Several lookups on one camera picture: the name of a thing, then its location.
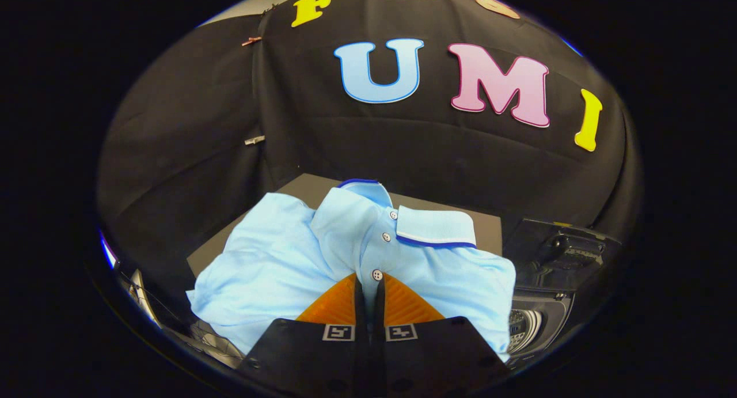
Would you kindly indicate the shiny metal frame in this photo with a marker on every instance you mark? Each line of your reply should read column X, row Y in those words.
column 140, row 288

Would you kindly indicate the pink cloth clip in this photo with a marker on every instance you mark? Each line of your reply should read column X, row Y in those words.
column 251, row 41

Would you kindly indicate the light blue polo shirt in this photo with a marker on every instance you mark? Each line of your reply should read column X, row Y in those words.
column 276, row 260

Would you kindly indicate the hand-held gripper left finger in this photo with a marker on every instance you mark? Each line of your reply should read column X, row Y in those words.
column 361, row 329

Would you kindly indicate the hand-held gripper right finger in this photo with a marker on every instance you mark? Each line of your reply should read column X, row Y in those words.
column 378, row 329

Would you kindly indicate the silver cloth clip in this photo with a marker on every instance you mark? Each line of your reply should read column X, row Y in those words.
column 254, row 140

